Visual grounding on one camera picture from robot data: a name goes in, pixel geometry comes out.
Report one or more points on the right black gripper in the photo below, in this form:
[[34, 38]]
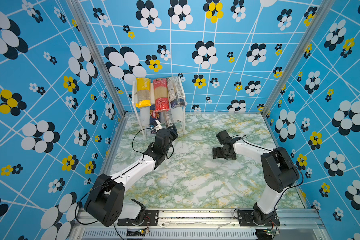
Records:
[[216, 150]]

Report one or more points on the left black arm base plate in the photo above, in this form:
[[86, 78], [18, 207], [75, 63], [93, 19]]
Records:
[[146, 218]]

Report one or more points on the aluminium corner post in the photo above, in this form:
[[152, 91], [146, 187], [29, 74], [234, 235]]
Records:
[[311, 31], [79, 16]]

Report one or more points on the left aluminium corner post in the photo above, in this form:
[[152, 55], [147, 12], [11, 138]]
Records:
[[79, 16]]

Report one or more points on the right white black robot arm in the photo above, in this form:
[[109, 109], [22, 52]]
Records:
[[280, 173]]

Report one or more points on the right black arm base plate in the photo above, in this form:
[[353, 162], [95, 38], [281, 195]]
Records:
[[250, 218]]

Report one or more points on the yellow spaghetti bag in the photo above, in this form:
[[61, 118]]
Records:
[[143, 93]]

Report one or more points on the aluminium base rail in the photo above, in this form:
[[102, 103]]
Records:
[[212, 224]]

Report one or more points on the dark blue spaghetti bag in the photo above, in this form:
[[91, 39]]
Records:
[[153, 115]]

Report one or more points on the right aluminium corner post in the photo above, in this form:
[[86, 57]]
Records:
[[311, 31]]

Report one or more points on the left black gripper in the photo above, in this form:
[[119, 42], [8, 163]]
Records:
[[173, 134]]

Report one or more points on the red spaghetti bag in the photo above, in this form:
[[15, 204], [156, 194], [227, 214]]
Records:
[[161, 95]]

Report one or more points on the white two-tier metal shelf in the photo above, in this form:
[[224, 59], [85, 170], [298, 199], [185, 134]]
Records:
[[143, 114]]

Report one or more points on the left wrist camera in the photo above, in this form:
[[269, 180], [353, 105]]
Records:
[[155, 127]]

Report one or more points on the clear noodle bag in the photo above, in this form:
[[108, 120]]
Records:
[[176, 95], [170, 124]]

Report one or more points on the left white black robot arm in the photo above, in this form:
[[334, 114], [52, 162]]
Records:
[[106, 200]]

